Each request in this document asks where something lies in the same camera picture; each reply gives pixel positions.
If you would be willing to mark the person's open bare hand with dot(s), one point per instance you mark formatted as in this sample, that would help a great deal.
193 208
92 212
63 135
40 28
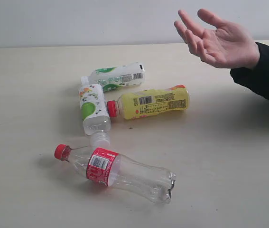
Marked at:
229 45

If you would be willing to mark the yellow label bottle red cap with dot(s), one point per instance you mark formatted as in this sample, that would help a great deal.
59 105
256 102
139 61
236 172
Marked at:
148 103

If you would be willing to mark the butterfly label clear bottle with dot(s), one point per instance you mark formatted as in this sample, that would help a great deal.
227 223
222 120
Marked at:
95 117

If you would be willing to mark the clear cola bottle red label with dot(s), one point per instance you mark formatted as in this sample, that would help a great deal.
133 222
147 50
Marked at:
114 170

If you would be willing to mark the black sleeved forearm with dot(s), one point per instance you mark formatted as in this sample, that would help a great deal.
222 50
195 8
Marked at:
257 79

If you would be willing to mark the white green label bottle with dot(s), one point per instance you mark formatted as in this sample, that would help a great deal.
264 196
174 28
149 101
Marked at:
112 78

